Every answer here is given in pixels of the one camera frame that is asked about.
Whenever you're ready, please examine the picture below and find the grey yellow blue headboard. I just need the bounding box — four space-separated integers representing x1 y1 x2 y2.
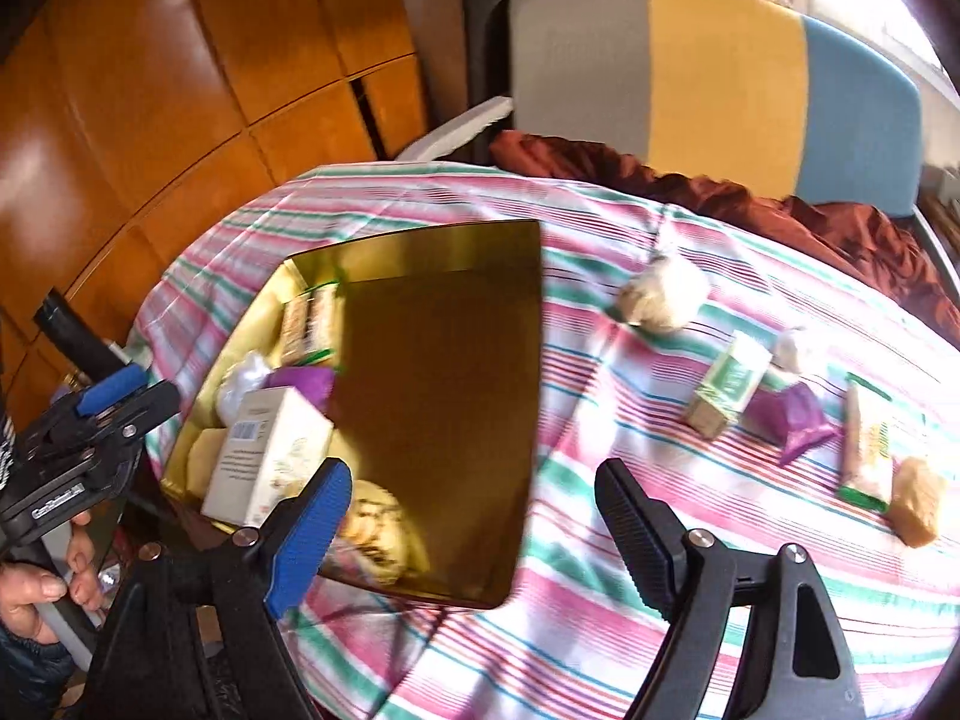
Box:
506 0 923 222

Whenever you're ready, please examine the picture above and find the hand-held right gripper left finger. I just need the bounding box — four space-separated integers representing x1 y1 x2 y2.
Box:
90 457 353 720

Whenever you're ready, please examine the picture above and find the brown sponge cake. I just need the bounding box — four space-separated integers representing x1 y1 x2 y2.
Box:
889 457 950 548

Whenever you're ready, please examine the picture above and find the purple snack packet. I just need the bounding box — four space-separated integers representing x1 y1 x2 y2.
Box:
266 364 336 417
746 382 837 466

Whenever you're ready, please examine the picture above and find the person's left forearm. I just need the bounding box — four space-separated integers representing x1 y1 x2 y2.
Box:
0 622 76 710

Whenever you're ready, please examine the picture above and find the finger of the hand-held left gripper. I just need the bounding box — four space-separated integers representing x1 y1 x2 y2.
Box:
112 381 181 451
75 364 147 417

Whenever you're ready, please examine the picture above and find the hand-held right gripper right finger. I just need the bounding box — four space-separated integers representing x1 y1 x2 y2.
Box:
595 457 863 720

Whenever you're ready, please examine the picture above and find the striped bed sheet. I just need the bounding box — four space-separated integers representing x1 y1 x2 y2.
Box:
135 161 960 720

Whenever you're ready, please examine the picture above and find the green cracker packet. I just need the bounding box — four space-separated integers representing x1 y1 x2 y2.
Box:
277 281 342 365
836 373 897 518

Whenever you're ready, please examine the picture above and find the gold tin box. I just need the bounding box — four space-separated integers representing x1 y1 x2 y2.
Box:
154 219 545 610

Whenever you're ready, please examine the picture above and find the person's left hand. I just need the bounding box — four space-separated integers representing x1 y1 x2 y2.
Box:
0 510 102 646

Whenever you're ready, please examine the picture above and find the white plastic armrest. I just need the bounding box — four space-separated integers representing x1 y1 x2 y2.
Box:
394 96 515 164

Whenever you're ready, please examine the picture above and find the clear bag of cookies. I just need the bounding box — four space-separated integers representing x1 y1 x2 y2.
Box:
330 480 432 586

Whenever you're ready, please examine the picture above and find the small clear snack packet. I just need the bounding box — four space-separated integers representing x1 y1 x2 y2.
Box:
772 326 811 376

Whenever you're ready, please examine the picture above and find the wooden wardrobe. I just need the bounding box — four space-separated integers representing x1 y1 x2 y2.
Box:
0 0 428 406

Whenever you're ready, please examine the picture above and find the white printed box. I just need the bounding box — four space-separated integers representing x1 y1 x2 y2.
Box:
201 386 335 530

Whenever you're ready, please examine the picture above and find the grey bed frame rail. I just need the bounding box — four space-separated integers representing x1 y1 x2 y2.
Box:
911 210 960 286

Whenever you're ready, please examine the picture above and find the clear plastic snack bag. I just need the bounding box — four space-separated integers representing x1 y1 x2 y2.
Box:
217 351 271 421

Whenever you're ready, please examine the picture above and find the dark red cloth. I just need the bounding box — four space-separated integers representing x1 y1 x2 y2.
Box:
487 130 960 350

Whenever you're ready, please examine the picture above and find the green and white box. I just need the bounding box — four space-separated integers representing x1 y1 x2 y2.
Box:
681 330 773 440

